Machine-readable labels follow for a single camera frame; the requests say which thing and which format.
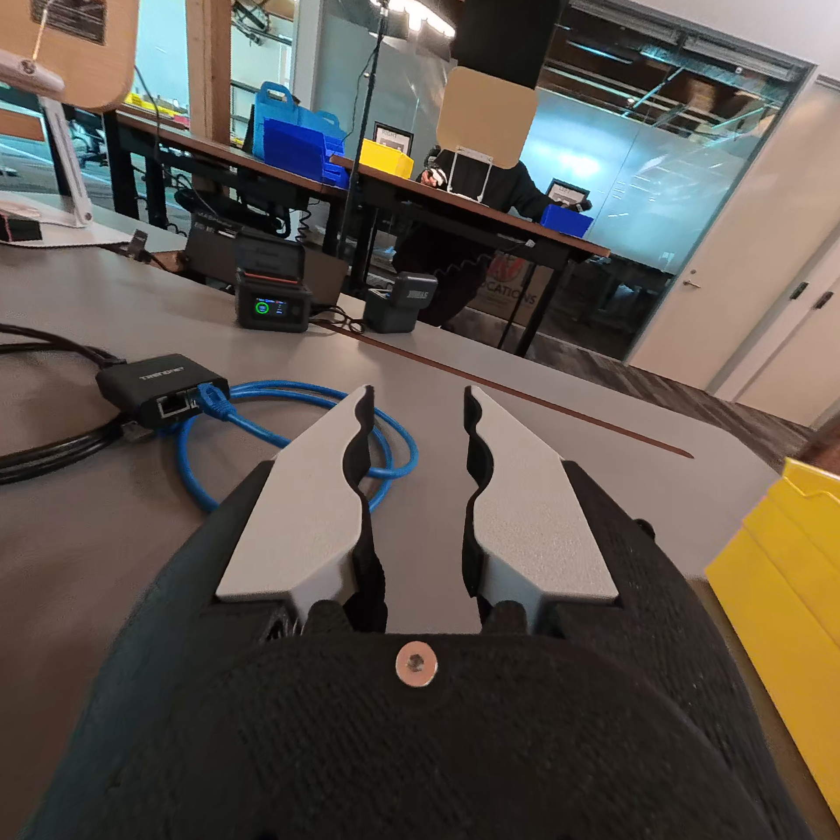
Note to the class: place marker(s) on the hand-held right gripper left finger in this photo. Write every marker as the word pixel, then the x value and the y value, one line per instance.
pixel 308 512

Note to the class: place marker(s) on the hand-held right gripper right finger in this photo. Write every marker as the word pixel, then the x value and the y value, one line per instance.
pixel 531 512

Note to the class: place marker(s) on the black ethernet port adapter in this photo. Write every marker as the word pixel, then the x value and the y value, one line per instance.
pixel 151 377

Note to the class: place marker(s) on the printed cardboard box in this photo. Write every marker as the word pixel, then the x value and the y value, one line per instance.
pixel 512 292

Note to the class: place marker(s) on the black battery charger block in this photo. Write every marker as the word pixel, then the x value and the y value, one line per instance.
pixel 397 305

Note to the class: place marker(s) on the large yellow storage bin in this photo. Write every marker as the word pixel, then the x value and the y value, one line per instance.
pixel 781 590

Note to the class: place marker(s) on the dark equipment box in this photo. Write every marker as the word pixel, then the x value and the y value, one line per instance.
pixel 210 249

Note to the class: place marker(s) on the small blue storage bin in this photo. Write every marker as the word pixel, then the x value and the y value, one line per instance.
pixel 565 222

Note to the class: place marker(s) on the white double door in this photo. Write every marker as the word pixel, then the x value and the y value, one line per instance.
pixel 787 354

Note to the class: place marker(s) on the wooden desk black legs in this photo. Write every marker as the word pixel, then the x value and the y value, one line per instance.
pixel 459 207
pixel 197 148

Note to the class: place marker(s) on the black table clamp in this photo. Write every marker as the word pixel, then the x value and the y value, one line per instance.
pixel 139 244

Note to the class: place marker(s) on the small yellow storage bin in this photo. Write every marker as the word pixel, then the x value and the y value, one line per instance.
pixel 387 161

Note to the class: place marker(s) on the blue stacked storage bins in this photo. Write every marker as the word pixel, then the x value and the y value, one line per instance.
pixel 295 151

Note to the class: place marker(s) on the black light stand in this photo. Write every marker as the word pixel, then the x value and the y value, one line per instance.
pixel 364 131

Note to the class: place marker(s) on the small black block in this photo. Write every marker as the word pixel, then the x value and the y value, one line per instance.
pixel 19 228

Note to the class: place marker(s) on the white stand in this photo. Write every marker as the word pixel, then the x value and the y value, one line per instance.
pixel 65 164

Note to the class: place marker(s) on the wooden pillar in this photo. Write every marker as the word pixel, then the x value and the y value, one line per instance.
pixel 208 65

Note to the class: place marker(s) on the black picture frame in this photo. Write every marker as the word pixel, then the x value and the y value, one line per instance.
pixel 394 136
pixel 568 191

